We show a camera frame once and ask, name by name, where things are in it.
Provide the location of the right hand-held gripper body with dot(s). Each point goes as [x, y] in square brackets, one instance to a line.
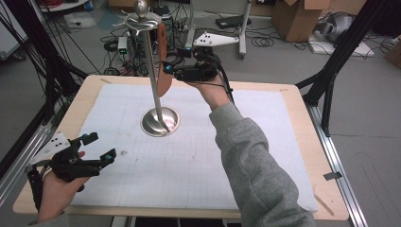
[198, 72]

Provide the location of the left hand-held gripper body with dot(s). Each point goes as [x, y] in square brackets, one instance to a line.
[71, 165]

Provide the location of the wooden rice spatula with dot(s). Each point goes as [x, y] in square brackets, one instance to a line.
[164, 83]

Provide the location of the metal utensil stand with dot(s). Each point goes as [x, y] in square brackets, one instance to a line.
[155, 82]

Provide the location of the person's right hand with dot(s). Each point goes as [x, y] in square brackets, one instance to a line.
[211, 93]

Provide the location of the person's left hand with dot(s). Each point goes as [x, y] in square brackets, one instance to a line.
[58, 195]

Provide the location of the power supply with green light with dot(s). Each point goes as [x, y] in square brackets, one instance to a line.
[122, 47]

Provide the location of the black flat box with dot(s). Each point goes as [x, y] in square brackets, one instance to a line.
[231, 21]

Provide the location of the white grid mat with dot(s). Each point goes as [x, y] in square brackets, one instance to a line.
[176, 173]

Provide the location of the large open cardboard box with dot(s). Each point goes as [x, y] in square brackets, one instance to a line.
[296, 19]

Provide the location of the grey rounded appliance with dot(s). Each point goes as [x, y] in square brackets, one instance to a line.
[337, 25]

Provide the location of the white foam board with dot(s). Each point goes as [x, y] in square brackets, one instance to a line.
[343, 48]

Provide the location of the grey tape strip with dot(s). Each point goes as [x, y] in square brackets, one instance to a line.
[332, 176]

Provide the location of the thin wooden strip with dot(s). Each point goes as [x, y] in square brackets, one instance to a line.
[324, 205]

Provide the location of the small cardboard box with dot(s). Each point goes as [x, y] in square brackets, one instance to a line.
[394, 54]

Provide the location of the aluminium rail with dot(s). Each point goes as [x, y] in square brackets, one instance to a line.
[337, 164]
[22, 160]

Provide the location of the black frame struts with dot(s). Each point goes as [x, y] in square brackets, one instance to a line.
[47, 56]

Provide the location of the black aluminium frame post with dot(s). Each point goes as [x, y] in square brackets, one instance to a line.
[343, 53]

